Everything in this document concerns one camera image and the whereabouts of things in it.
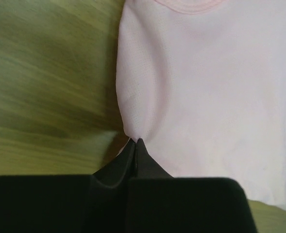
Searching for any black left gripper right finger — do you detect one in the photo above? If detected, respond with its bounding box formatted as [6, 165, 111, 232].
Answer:
[125, 139, 257, 233]

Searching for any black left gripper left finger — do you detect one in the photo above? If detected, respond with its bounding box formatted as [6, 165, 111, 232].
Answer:
[0, 140, 135, 233]

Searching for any light pink t shirt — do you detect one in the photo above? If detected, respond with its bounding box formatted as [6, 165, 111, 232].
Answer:
[116, 0, 286, 210]

